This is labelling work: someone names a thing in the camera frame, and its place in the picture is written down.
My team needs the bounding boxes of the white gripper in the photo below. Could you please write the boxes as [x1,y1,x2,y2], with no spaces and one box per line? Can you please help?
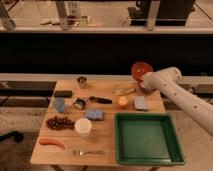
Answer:
[141,73,156,89]

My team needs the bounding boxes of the red bowl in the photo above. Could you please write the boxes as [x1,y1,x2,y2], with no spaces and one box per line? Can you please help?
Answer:
[131,62,153,81]

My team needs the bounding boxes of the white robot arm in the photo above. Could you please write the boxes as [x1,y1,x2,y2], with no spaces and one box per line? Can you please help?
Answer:
[140,67,213,136]

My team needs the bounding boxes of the purple bowl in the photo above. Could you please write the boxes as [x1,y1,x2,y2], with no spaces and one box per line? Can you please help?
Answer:
[138,83,157,94]

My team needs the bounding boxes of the grey blue sponge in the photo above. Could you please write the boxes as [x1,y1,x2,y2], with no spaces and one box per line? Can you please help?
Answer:
[134,96,148,111]

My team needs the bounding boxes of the yellow banana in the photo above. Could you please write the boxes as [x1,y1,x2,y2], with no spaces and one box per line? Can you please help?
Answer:
[113,88,136,96]

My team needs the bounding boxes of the orange apple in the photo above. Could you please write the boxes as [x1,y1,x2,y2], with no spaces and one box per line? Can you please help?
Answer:
[117,96,129,109]

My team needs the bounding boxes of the green plastic tray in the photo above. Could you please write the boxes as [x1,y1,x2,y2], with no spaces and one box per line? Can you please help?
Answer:
[115,113,185,166]

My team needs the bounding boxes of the blue cloth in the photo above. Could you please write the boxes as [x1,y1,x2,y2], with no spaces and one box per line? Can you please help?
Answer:
[85,109,103,121]

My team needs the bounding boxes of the small metal cup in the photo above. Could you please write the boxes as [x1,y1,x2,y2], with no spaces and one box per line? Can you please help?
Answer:
[77,76,87,89]

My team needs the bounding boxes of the small black tin can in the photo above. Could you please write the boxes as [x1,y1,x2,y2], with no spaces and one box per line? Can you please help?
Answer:
[73,98,86,110]

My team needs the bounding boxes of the white paper cup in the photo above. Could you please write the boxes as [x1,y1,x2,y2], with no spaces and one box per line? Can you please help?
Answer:
[75,118,92,138]

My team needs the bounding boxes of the wooden table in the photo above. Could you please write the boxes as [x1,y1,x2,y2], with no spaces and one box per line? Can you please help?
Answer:
[31,80,171,166]

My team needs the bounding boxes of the light blue cup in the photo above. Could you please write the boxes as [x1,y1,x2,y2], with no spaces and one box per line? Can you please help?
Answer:
[53,97,67,113]

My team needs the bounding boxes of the black rectangular block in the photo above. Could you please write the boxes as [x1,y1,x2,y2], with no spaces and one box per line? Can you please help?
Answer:
[53,90,72,98]

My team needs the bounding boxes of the bunch of red grapes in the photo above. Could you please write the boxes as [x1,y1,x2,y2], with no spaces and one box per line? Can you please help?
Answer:
[46,116,75,130]

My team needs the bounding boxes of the metal fork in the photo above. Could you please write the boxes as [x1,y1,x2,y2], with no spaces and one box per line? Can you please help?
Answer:
[72,150,105,156]

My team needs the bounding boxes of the orange carrot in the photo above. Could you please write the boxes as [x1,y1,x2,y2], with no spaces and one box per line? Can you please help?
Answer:
[38,138,65,150]

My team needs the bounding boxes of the black handled tool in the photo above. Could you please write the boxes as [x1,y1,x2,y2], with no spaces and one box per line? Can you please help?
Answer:
[89,96,112,104]

